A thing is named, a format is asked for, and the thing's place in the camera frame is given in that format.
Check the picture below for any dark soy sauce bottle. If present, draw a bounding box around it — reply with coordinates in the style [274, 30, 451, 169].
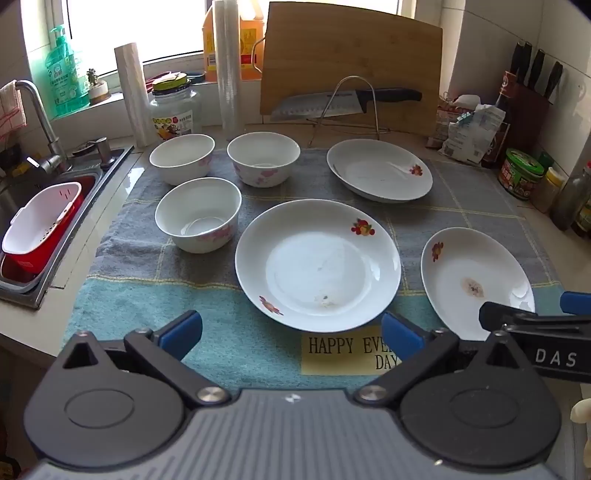
[482, 69, 518, 169]

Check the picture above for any steel sink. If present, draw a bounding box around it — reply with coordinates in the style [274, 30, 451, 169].
[0, 145, 134, 310]

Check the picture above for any red checkered cloth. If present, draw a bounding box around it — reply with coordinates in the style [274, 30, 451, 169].
[0, 82, 27, 134]

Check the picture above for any yellow-lid jar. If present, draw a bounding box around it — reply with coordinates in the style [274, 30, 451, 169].
[536, 166, 568, 213]

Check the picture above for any small potted plant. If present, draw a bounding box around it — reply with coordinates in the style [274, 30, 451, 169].
[86, 68, 112, 104]

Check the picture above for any tall plastic wrap roll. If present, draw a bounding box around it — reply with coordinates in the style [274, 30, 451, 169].
[211, 0, 244, 139]

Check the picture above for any red-print clipped bag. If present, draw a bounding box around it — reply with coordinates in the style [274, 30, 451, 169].
[425, 95, 465, 148]

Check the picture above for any orange carton box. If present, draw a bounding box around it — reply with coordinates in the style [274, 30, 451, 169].
[202, 0, 269, 83]

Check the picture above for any steel faucet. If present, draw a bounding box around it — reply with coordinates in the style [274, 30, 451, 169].
[14, 79, 72, 174]

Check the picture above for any white plate in sink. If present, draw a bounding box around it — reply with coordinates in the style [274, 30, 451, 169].
[2, 182, 83, 254]

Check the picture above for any grey teal checkered towel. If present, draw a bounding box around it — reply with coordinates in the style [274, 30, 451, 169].
[62, 148, 566, 388]

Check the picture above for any bamboo cutting board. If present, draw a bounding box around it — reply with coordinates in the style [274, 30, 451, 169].
[260, 1, 444, 137]

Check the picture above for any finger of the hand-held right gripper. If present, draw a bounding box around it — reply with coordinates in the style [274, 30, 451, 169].
[479, 301, 542, 334]
[560, 291, 591, 315]

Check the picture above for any metal sink fitting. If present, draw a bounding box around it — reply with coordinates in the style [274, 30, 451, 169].
[92, 137, 115, 169]

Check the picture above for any white plate fruit print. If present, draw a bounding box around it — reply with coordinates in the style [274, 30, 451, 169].
[326, 138, 434, 204]
[420, 227, 536, 341]
[235, 199, 402, 333]

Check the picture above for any white bowl pink floral print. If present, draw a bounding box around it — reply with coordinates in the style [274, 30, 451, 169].
[149, 134, 216, 186]
[154, 177, 243, 254]
[226, 132, 301, 188]

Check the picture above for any black-handled kitchen knife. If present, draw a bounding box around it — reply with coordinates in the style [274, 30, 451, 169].
[270, 87, 423, 123]

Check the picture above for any window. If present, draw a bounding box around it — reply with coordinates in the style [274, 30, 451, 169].
[62, 0, 444, 79]

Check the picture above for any glass jar yellow-green lid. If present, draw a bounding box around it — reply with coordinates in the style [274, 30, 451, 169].
[148, 72, 202, 139]

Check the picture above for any green-lid sauce jar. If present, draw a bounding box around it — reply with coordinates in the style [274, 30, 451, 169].
[499, 148, 546, 200]

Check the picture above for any white crumpled bag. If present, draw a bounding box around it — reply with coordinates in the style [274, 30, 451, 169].
[438, 104, 507, 163]

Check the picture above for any dark glass bottle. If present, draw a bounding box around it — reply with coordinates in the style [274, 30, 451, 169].
[551, 161, 591, 232]

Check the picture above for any brown knife block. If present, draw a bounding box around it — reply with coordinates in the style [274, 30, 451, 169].
[501, 69, 552, 153]

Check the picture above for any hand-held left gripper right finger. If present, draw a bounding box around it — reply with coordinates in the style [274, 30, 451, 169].
[355, 311, 530, 409]

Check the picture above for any short plastic wrap roll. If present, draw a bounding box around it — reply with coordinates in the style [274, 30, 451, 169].
[115, 42, 160, 147]

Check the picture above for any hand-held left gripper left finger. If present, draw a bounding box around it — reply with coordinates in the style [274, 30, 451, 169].
[60, 310, 232, 409]

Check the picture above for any green dish soap bottle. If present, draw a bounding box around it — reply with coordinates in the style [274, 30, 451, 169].
[44, 25, 90, 118]

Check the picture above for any steel wire board rack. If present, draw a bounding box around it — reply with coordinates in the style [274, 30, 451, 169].
[305, 75, 393, 148]

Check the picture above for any red plastic basin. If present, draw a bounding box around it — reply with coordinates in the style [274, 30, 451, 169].
[2, 189, 86, 282]

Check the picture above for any person's right hand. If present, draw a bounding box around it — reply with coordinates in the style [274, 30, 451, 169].
[571, 399, 591, 462]

